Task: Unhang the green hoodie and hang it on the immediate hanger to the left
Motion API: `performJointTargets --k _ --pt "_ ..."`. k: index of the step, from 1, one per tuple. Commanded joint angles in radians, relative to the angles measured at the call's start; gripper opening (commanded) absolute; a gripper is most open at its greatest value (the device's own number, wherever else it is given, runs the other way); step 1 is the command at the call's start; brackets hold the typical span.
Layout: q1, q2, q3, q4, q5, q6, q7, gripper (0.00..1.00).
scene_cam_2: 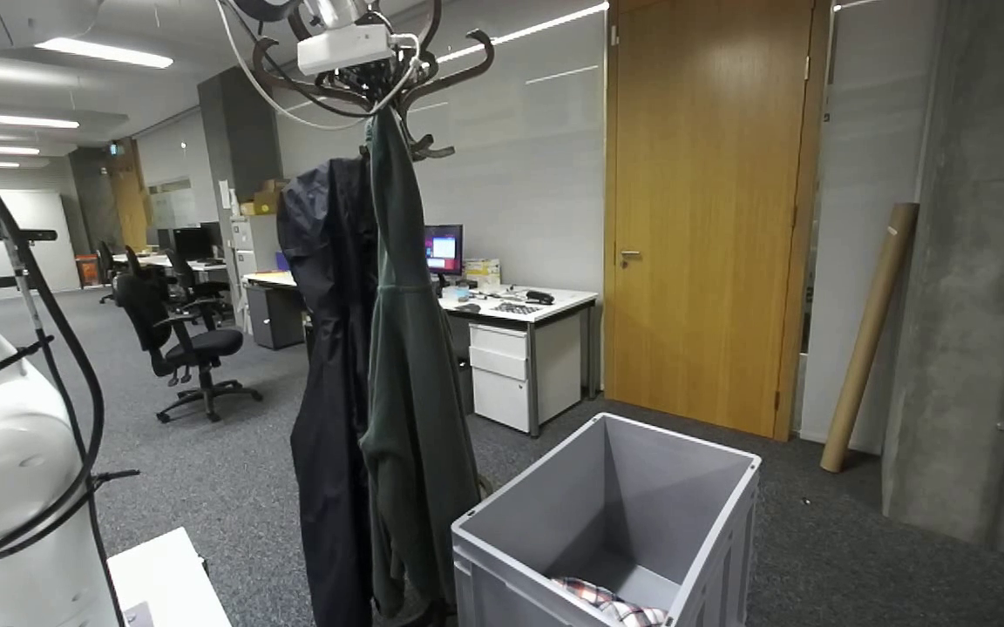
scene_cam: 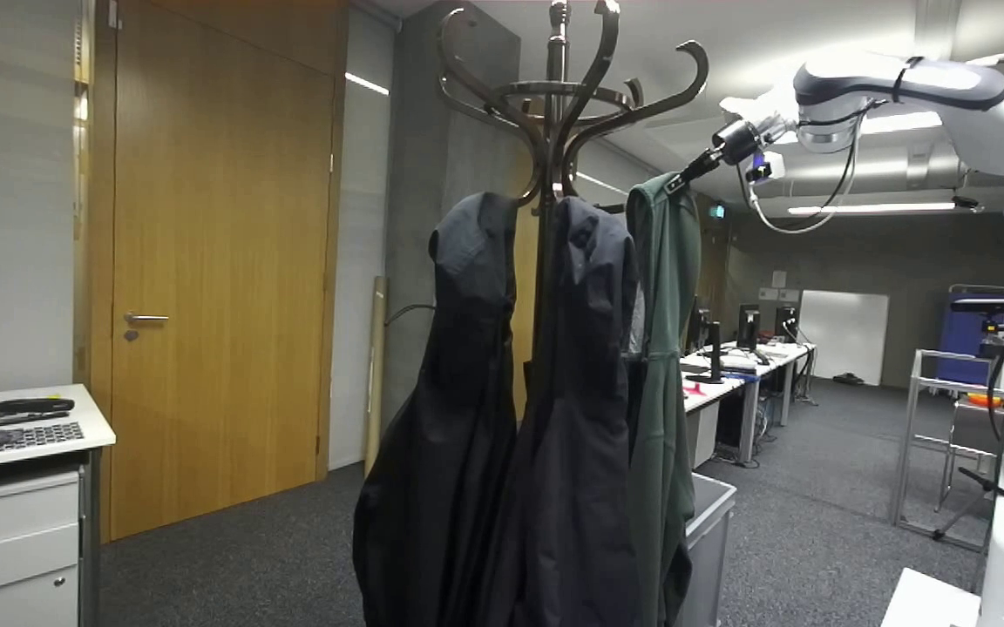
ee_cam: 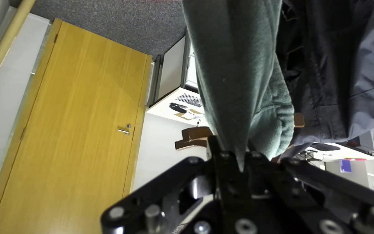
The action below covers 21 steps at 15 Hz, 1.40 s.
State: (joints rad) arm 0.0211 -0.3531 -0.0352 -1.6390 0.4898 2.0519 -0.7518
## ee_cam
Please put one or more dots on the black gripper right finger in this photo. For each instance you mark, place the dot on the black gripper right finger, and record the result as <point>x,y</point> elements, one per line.
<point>308,199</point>

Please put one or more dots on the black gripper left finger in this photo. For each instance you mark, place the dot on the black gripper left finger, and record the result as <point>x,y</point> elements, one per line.
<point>175,195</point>

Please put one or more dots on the green hoodie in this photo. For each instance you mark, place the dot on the green hoodie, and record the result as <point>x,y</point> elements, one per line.
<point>234,65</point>

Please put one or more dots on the tan paper piece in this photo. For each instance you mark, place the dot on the tan paper piece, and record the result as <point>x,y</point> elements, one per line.
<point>188,116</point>

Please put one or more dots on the black stapler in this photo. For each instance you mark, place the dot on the black stapler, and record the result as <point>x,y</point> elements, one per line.
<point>179,108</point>

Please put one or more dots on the dark computer keyboard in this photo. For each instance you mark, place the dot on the dark computer keyboard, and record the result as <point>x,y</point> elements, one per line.
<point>192,99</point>

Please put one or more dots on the light wooden door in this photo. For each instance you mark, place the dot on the light wooden door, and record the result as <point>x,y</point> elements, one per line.
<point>66,130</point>

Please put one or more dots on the dark navy jacket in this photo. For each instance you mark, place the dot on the dark navy jacket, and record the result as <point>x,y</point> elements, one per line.
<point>338,65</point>

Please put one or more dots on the long cardboard tube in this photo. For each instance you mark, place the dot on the long cardboard tube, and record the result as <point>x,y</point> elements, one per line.
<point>6,39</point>

